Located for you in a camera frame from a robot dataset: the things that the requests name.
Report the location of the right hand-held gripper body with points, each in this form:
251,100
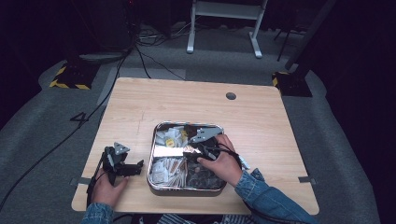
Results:
207,140

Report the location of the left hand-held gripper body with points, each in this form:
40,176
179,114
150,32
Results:
113,161

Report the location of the square metal divided tray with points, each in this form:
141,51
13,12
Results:
174,189

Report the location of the person's right hand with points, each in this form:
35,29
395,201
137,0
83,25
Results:
225,168

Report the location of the person's left hand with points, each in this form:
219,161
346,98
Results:
104,194

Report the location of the pile of dark packets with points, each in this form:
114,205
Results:
199,179

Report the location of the pile of white yellow packets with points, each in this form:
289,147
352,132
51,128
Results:
169,138

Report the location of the pile of brown stick packets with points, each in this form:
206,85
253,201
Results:
169,171

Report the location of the grey tape strip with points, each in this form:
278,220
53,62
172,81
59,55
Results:
307,179
81,181

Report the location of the small white strip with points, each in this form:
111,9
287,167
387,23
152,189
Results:
244,162

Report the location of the person's striped shirt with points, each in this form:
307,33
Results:
180,220

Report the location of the grey floor mat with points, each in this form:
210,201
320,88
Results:
130,74

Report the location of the black yellow striped base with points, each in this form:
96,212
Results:
292,85
73,76

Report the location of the black stand legs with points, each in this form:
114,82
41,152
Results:
285,40

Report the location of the white metal stand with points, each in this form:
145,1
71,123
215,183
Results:
229,11

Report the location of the black slanted pole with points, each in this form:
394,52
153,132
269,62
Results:
306,34

